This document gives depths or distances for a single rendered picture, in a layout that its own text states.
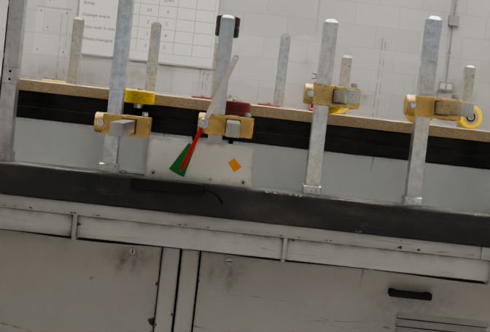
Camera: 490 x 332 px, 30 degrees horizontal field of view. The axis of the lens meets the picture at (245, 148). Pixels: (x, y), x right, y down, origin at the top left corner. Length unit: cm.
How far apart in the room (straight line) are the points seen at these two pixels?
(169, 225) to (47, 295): 47
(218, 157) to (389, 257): 49
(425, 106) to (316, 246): 44
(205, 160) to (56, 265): 57
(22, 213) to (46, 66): 729
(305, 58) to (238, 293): 701
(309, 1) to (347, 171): 706
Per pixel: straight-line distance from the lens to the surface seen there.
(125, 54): 224
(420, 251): 232
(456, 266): 236
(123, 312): 256
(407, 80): 956
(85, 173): 224
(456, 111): 207
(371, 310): 257
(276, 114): 244
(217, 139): 223
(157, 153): 223
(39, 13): 963
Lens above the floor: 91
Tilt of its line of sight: 3 degrees down
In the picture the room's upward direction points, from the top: 6 degrees clockwise
